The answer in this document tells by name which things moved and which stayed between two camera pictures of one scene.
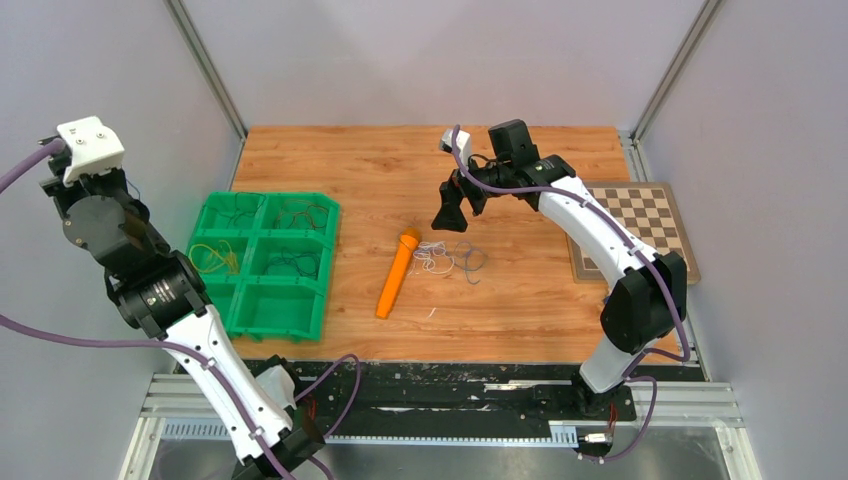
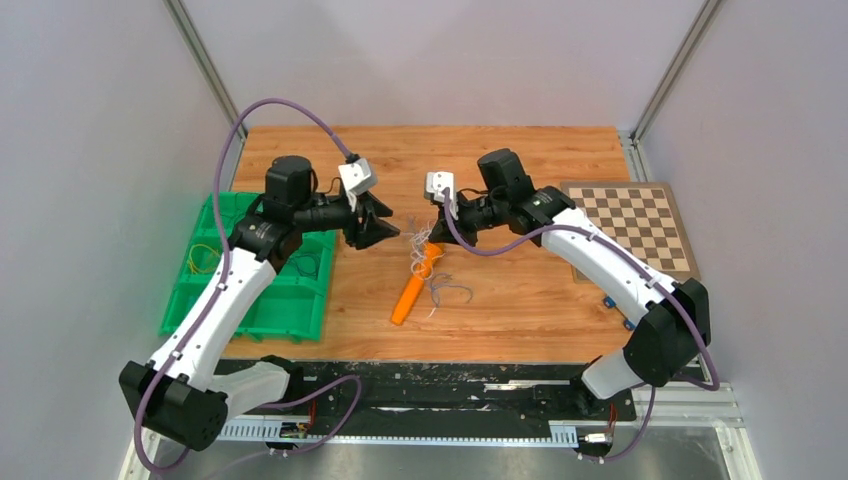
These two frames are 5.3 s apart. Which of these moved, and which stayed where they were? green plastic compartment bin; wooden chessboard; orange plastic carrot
Moved: orange plastic carrot
Stayed: green plastic compartment bin; wooden chessboard
